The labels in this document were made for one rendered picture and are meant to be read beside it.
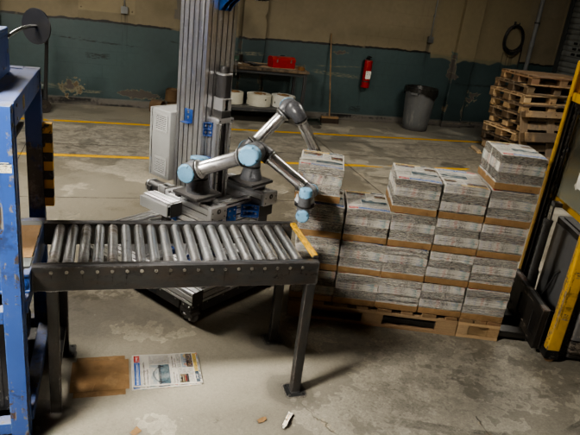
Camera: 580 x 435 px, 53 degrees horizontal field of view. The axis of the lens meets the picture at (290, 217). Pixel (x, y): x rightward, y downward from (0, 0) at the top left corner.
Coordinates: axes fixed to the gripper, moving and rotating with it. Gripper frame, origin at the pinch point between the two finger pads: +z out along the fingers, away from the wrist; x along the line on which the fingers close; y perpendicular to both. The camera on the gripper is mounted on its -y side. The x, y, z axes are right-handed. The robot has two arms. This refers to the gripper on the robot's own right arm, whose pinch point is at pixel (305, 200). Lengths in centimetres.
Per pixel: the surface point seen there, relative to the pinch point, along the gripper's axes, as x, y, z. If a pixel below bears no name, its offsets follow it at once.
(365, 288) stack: -49, -57, 4
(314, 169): -3.2, 20.1, 3.0
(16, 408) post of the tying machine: 112, -65, -144
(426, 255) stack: -83, -26, 5
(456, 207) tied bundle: -94, 8, 5
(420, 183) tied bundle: -69, 21, 5
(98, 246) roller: 95, -6, -93
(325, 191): -12.2, 7.5, 2.5
